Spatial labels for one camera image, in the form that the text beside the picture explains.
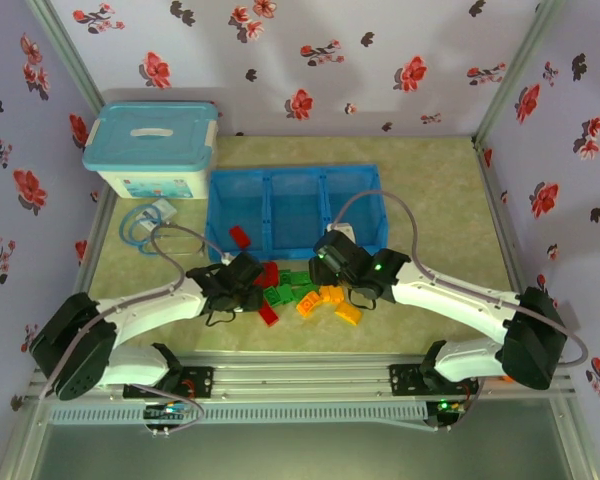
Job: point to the blue three-compartment bin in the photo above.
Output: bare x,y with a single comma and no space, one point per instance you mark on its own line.
295,172

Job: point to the blue toy stethoscope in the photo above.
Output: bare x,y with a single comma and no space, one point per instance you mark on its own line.
123,231

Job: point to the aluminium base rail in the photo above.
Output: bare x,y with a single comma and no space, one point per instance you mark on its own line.
300,380

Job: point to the white box with blue lid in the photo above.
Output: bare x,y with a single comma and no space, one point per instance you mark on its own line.
150,150

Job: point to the white card packet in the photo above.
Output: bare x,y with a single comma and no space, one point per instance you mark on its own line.
166,209

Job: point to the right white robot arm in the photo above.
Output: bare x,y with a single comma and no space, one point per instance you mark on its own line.
455,300

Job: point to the aluminium table side rail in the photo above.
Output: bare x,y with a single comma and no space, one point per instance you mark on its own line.
500,225
97,235

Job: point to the aluminium frame post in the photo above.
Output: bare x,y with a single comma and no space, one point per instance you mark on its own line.
520,65
65,50

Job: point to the red lego brick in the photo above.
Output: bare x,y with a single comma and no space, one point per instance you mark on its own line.
271,272
268,315
239,237

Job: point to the orange round-stud lego brick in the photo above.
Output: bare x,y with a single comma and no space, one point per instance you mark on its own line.
307,302

